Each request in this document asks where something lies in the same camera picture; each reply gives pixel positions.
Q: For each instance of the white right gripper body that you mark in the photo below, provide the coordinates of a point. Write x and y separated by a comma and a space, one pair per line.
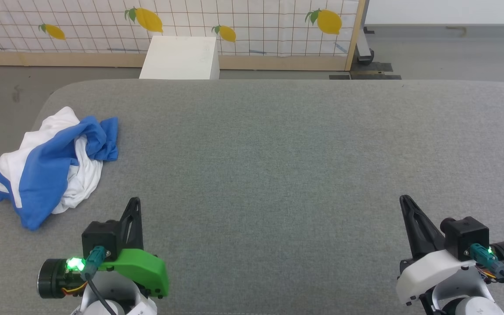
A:
427, 273

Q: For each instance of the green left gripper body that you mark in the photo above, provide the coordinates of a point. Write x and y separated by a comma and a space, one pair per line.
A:
142, 267

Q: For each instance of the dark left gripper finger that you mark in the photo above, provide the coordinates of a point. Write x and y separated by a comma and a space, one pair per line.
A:
134, 232

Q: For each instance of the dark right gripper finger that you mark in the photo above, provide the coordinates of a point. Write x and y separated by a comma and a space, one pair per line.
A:
422, 236

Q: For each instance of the white and blue shirt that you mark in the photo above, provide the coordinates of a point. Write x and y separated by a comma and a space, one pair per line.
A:
42, 175

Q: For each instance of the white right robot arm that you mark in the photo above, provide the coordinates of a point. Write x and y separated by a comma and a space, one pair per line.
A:
470, 302

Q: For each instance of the white box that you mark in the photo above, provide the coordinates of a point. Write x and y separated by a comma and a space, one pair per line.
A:
180, 57

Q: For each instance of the white board partition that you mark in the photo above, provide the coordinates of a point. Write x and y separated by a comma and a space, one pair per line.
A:
431, 11

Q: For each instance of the lemon print partition panel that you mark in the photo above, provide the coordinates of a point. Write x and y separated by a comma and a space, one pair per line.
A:
256, 17

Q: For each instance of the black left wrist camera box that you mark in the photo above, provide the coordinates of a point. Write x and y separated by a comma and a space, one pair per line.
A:
101, 236

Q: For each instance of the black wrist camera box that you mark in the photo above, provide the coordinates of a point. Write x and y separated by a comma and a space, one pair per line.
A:
466, 236
101, 236

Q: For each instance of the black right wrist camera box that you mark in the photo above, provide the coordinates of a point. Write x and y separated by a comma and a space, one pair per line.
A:
466, 236

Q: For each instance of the black floor base plate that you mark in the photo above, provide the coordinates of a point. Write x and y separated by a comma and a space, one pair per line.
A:
372, 72

